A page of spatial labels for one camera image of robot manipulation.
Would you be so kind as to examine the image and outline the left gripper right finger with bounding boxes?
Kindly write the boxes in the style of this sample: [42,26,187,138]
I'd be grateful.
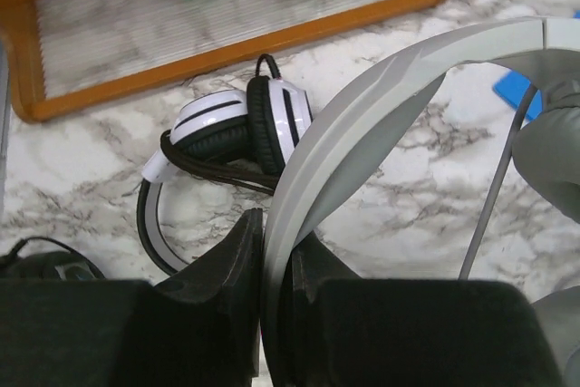
[279,241,562,386]

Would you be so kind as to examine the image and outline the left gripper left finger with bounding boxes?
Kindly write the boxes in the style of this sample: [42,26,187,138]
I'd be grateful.
[1,208,263,386]

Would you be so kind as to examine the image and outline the black blue headphones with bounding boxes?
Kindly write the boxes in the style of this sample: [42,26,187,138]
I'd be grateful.
[1,237,106,281]

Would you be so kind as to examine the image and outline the black white headphones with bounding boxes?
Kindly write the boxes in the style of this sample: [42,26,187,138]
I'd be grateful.
[136,53,313,275]

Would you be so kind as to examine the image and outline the blue notebook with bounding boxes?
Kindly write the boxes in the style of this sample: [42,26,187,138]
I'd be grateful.
[493,72,543,121]

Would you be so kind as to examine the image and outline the wooden shelf rack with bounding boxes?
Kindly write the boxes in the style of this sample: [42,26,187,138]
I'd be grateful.
[1,0,445,123]

